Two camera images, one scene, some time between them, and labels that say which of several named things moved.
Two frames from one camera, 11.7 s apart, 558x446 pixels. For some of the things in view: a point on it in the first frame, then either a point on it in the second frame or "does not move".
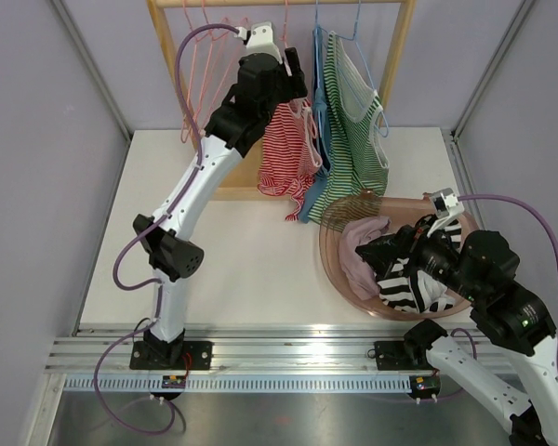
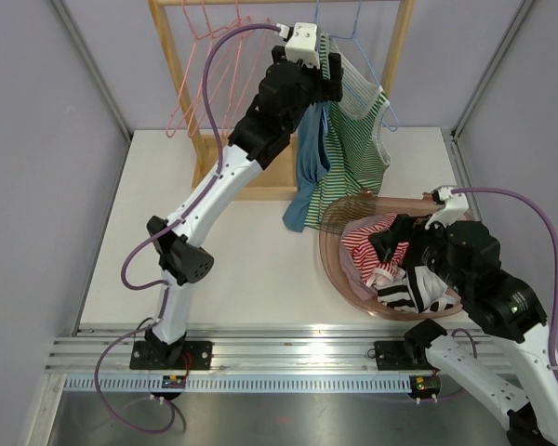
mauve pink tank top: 360,277 does not move
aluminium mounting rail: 253,350 does not move
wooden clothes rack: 243,182 does not move
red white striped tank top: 292,155 → 365,256
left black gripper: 292,87 → 324,89
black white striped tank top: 417,291 does not move
